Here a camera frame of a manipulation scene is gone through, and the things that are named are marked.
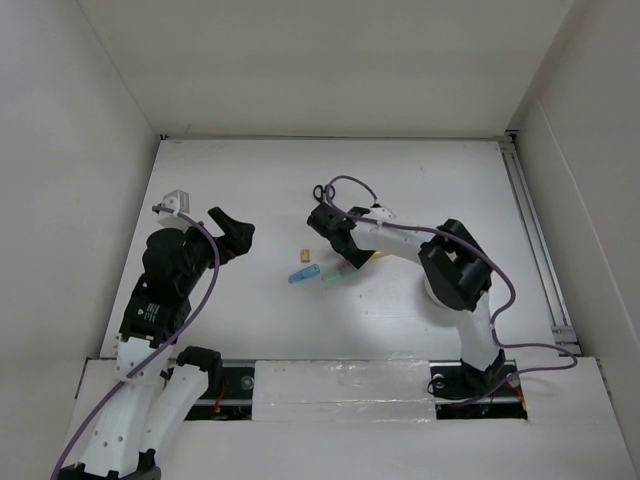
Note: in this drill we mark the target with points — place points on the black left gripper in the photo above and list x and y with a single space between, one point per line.
237 237

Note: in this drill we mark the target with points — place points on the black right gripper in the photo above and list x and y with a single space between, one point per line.
359 257

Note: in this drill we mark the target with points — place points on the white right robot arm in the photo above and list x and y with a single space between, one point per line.
457 276

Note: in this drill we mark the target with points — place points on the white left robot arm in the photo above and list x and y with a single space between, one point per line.
133 424

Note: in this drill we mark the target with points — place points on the blue correction tape dispenser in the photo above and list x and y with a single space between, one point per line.
304 274

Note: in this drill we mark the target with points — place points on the yellow capped pink highlighter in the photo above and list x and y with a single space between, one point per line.
378 256

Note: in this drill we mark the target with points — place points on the green capped highlighter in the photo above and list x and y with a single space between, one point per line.
336 275

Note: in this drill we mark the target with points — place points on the white round divided container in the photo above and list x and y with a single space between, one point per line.
431 295

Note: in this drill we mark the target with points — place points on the white foam front board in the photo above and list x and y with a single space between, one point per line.
368 391

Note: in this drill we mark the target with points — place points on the black handled scissors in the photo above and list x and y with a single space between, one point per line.
323 193

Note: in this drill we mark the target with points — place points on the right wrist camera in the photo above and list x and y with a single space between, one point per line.
382 214

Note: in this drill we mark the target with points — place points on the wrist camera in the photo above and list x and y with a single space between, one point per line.
172 205
382 214

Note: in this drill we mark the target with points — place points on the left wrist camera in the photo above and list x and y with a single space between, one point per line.
172 205

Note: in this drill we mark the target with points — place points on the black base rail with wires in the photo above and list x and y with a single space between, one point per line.
233 402

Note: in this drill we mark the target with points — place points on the aluminium rail at table edge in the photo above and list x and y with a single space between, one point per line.
560 322

